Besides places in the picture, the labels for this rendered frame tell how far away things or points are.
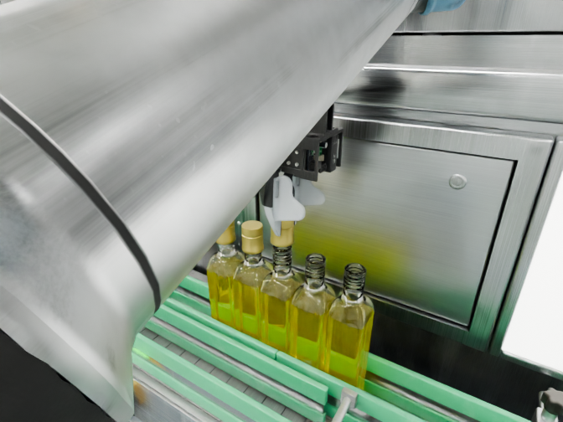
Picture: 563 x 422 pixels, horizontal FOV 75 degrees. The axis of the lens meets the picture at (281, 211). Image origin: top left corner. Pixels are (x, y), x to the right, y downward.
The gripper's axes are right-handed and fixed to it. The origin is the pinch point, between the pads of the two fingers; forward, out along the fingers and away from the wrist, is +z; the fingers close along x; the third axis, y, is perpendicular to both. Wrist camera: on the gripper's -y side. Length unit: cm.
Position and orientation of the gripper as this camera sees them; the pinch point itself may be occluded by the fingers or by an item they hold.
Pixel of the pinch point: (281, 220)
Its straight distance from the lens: 53.7
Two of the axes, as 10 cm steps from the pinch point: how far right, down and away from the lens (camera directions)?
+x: 5.4, -3.6, 7.6
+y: 8.4, 2.3, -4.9
